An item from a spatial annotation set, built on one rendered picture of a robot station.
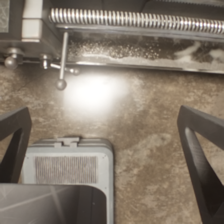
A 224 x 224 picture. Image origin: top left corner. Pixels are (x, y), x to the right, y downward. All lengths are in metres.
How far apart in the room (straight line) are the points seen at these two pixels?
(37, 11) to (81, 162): 0.80
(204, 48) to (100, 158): 0.77
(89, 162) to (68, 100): 0.45
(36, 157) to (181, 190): 1.02
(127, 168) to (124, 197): 0.22
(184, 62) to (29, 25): 0.69
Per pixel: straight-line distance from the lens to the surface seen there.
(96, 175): 1.16
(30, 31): 0.59
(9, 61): 0.60
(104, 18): 0.64
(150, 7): 0.75
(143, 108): 1.35
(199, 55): 1.04
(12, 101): 1.47
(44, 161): 1.18
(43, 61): 0.77
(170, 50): 0.99
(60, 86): 0.67
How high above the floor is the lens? 1.33
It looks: 85 degrees down
